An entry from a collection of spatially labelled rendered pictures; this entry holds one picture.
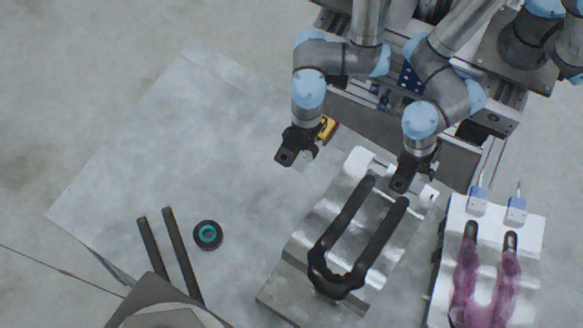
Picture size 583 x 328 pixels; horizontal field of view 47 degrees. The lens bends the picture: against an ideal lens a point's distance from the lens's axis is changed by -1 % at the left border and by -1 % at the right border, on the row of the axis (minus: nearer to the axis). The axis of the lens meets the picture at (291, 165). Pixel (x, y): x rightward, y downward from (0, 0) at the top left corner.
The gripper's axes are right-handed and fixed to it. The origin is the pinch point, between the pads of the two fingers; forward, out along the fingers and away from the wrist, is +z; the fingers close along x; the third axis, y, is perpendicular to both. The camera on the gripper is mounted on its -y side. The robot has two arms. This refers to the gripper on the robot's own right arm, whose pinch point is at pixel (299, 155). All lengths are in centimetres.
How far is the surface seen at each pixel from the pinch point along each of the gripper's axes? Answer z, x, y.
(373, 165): 8.7, -16.9, 12.4
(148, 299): -106, -19, -59
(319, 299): 8.9, -24.1, -27.2
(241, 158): 15.0, 16.3, -4.2
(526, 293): 5, -68, 2
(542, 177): 95, -70, 85
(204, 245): 11.4, 9.2, -31.4
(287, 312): 8.9, -19.1, -34.4
